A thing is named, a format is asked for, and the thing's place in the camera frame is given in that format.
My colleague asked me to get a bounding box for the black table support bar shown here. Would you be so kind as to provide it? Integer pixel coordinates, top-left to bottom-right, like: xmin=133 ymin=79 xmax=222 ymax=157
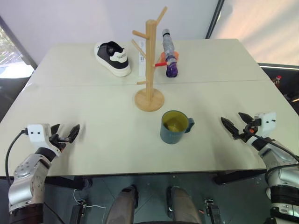
xmin=213 ymin=169 xmax=268 ymax=186
xmin=45 ymin=176 xmax=93 ymax=191

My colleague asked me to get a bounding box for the black and white sneaker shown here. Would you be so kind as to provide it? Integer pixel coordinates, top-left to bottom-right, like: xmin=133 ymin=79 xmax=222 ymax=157
xmin=94 ymin=41 xmax=132 ymax=78

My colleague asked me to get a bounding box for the thin white wire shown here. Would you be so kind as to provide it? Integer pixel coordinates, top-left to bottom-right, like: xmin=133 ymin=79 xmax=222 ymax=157
xmin=73 ymin=188 xmax=106 ymax=209

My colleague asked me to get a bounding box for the wooden mug tree stand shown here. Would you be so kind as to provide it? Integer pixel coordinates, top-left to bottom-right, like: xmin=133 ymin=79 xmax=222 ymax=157
xmin=131 ymin=6 xmax=168 ymax=112

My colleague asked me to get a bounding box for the orange object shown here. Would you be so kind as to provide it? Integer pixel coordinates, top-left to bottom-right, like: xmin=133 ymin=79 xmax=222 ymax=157
xmin=160 ymin=51 xmax=180 ymax=63

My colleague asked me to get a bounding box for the dark side furniture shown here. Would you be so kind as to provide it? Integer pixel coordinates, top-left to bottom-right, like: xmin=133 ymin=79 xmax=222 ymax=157
xmin=256 ymin=62 xmax=299 ymax=109

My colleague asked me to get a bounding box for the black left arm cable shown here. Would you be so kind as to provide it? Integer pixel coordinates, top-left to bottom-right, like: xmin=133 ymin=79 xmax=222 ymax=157
xmin=5 ymin=129 xmax=29 ymax=185

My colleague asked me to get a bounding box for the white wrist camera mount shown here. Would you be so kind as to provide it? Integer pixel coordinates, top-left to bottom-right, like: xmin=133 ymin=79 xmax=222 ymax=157
xmin=26 ymin=123 xmax=62 ymax=156
xmin=247 ymin=112 xmax=277 ymax=146

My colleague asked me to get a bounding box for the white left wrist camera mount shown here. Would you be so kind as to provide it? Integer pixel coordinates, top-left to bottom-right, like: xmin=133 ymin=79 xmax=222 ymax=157
xmin=26 ymin=123 xmax=62 ymax=156

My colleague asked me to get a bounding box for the dark wall post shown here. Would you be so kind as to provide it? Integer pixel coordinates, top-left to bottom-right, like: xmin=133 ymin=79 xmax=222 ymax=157
xmin=205 ymin=0 xmax=225 ymax=39

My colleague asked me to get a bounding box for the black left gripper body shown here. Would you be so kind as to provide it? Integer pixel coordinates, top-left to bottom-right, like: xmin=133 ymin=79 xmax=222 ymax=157
xmin=49 ymin=132 xmax=71 ymax=150

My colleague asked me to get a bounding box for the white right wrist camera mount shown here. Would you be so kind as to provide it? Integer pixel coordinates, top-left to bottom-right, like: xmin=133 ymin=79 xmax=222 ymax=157
xmin=247 ymin=112 xmax=277 ymax=146

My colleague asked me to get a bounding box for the dark window frame post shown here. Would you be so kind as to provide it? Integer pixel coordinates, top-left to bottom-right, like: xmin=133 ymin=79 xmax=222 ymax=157
xmin=0 ymin=14 xmax=38 ymax=70

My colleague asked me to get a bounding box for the folded grey purple umbrella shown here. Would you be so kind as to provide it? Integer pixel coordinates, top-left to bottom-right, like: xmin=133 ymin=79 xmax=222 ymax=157
xmin=161 ymin=28 xmax=179 ymax=78

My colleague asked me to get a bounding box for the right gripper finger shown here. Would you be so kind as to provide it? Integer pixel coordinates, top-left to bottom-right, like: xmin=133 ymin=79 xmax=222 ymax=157
xmin=221 ymin=117 xmax=239 ymax=140
xmin=238 ymin=112 xmax=255 ymax=125

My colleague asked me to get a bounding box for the dark teal mug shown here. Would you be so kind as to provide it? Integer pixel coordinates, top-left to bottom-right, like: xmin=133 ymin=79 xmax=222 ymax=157
xmin=160 ymin=110 xmax=195 ymax=145

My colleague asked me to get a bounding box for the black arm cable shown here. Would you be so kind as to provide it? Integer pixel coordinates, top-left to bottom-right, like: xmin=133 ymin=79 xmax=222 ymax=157
xmin=5 ymin=129 xmax=29 ymax=185
xmin=252 ymin=133 xmax=299 ymax=185

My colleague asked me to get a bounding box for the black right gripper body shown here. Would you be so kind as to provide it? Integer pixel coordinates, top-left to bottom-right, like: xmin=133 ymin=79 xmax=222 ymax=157
xmin=233 ymin=118 xmax=263 ymax=143

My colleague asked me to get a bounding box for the white flat strip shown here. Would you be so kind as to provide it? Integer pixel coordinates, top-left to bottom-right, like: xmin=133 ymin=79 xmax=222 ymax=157
xmin=138 ymin=40 xmax=146 ymax=77

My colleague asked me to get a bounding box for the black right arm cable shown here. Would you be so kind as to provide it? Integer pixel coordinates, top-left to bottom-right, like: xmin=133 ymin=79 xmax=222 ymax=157
xmin=252 ymin=133 xmax=299 ymax=185

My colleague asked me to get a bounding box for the black stand foot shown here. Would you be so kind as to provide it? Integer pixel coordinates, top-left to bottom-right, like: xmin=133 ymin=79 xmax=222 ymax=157
xmin=204 ymin=198 xmax=224 ymax=224
xmin=69 ymin=198 xmax=87 ymax=224

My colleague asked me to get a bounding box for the bottle with red cap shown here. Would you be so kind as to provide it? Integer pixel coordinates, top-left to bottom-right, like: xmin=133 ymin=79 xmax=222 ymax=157
xmin=271 ymin=75 xmax=283 ymax=89

